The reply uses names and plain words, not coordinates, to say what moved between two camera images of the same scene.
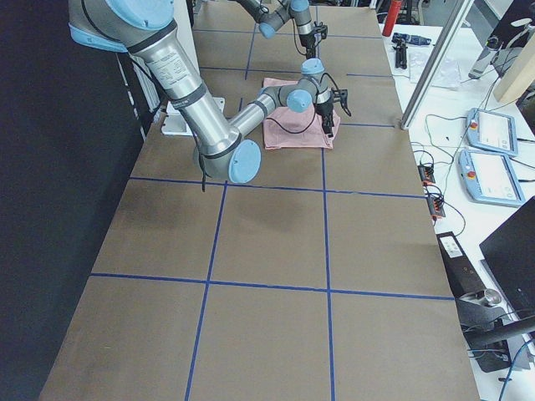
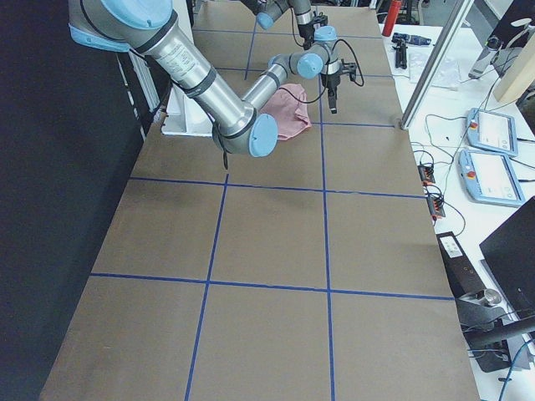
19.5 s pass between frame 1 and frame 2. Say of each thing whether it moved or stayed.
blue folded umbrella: stayed
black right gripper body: moved
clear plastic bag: stayed
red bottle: stayed
